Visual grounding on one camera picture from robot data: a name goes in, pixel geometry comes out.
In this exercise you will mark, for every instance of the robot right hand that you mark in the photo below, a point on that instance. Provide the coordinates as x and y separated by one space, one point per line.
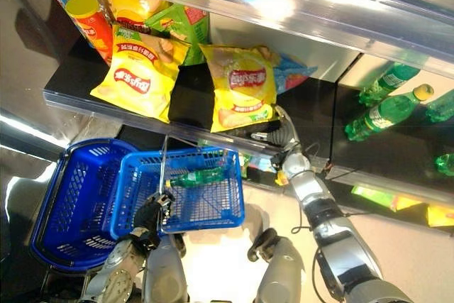
282 135

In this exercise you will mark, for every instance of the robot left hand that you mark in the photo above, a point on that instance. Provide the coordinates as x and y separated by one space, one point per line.
152 216

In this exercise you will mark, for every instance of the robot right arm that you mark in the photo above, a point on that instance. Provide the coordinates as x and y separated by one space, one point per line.
330 225

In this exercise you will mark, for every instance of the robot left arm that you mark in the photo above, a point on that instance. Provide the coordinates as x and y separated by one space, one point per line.
115 271

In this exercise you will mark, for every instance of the large blue plastic basket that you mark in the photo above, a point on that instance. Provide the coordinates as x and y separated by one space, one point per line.
76 203

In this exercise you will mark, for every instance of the green bottle, no yellow cap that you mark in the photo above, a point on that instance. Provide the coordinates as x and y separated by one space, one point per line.
196 177

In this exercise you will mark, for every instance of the robot left leg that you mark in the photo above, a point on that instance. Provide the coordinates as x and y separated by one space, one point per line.
165 274

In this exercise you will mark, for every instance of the robot leg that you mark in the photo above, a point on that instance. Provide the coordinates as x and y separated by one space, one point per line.
165 274
280 274

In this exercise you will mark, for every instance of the blue chip bag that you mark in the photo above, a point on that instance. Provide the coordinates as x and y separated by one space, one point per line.
292 72

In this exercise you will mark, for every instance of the green and yellow snack bag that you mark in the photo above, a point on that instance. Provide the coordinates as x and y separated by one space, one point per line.
374 196

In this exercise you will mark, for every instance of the green soda bottle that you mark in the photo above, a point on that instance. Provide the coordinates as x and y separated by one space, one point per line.
446 164
441 106
390 79

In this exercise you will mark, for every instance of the yellow chip bag, green band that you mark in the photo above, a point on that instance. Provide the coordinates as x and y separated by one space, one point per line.
136 79

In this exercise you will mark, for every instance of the robot right leg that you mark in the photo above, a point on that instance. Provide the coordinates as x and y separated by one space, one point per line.
280 274

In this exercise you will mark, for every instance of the small yellow snack bag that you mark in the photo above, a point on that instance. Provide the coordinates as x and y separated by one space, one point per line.
408 203

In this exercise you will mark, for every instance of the dark brown chip bag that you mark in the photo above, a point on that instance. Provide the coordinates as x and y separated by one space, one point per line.
133 23

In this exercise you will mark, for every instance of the red chip can, yellow lid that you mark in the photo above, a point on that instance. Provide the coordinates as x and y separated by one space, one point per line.
94 31

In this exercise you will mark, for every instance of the plain yellow chip bag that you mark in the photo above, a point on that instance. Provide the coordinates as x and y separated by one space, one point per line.
129 1

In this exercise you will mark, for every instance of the black shelf board, clear rail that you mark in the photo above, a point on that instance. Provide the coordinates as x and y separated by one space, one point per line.
312 111

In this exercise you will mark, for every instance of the silver shelf, clear rail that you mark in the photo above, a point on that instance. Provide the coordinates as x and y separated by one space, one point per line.
319 15

